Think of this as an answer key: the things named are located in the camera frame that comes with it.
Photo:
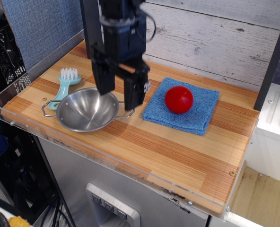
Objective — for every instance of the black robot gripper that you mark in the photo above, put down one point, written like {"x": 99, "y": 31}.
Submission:
{"x": 121, "y": 54}

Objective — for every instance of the stainless steel strainer bowl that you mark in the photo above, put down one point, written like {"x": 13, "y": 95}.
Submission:
{"x": 86, "y": 110}

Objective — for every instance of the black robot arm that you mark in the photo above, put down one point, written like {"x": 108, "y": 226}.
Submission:
{"x": 121, "y": 9}

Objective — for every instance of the light blue scrub brush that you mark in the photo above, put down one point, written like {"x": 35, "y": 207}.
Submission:
{"x": 68, "y": 77}

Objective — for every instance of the folded blue cloth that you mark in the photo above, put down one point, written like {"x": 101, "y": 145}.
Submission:
{"x": 195, "y": 121}

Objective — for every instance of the red ball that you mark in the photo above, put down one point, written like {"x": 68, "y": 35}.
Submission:
{"x": 179, "y": 99}

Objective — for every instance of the black plastic crate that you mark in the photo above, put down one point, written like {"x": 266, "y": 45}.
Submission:
{"x": 11, "y": 61}

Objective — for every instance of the silver toy appliance cabinet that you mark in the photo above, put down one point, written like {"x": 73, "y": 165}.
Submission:
{"x": 73, "y": 172}

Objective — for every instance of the clear acrylic table guard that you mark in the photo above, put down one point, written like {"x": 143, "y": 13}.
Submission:
{"x": 198, "y": 171}

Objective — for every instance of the white toy sink counter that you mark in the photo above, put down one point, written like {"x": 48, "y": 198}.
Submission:
{"x": 263, "y": 151}

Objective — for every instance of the yellow object bottom left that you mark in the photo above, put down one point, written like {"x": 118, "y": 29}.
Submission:
{"x": 18, "y": 222}

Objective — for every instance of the dark grey left post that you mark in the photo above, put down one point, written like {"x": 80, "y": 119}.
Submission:
{"x": 91, "y": 24}

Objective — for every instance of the dark grey post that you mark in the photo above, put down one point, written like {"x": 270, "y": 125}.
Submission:
{"x": 268, "y": 78}
{"x": 91, "y": 24}

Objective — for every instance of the dark grey right post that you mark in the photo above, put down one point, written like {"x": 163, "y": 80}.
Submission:
{"x": 268, "y": 78}

